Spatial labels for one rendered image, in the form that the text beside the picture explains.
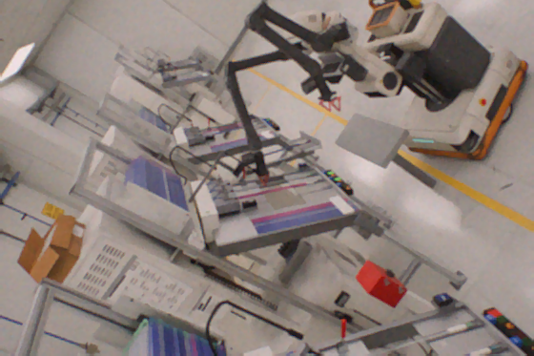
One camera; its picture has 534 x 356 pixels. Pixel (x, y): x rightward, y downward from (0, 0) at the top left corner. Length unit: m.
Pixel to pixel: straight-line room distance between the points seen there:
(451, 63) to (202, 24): 7.67
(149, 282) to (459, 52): 2.03
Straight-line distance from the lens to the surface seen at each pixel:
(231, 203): 2.49
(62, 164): 5.58
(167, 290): 2.28
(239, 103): 2.71
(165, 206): 2.22
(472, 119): 2.97
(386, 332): 1.69
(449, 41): 2.92
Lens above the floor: 2.07
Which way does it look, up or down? 22 degrees down
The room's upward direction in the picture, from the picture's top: 57 degrees counter-clockwise
